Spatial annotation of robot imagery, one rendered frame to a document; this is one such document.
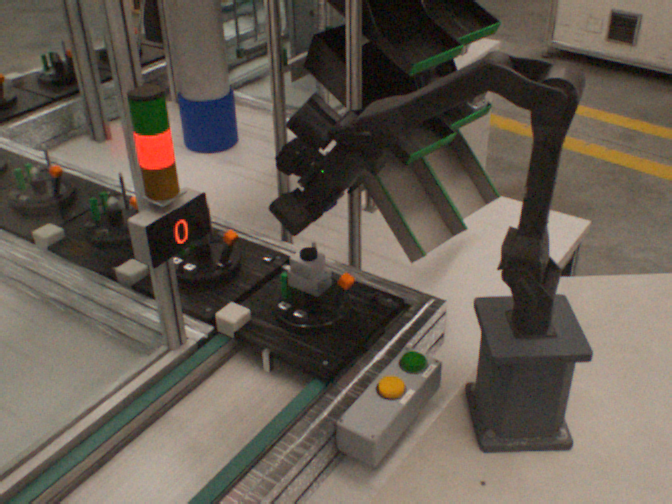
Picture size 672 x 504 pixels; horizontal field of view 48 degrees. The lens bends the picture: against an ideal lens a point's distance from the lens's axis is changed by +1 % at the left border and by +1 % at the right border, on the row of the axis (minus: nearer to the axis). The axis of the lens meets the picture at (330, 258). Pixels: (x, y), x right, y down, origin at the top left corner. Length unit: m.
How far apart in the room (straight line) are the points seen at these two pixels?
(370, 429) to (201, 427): 0.27
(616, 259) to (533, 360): 2.26
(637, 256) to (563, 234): 1.63
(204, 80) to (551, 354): 1.29
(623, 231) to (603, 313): 2.01
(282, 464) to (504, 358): 0.35
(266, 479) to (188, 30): 1.30
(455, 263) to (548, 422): 0.53
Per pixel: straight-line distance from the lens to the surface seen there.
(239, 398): 1.26
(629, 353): 1.50
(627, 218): 3.69
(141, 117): 1.06
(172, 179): 1.10
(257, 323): 1.32
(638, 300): 1.64
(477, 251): 1.71
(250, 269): 1.46
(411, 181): 1.50
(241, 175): 2.04
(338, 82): 1.39
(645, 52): 5.32
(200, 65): 2.09
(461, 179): 1.61
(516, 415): 1.23
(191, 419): 1.24
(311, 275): 1.26
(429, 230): 1.48
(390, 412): 1.17
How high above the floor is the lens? 1.79
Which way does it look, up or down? 34 degrees down
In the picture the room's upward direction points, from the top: 2 degrees counter-clockwise
